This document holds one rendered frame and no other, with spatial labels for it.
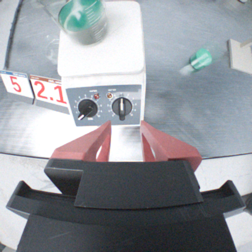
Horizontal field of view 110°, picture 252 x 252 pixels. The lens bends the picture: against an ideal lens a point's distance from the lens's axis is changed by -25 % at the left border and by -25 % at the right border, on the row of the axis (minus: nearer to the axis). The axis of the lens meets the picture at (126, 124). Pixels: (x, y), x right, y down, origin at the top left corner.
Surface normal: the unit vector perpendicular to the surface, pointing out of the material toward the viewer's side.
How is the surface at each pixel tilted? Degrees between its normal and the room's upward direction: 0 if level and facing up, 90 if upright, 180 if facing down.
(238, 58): 0
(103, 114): 30
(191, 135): 0
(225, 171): 0
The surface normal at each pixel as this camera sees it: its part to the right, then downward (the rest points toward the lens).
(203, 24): 0.01, 0.09
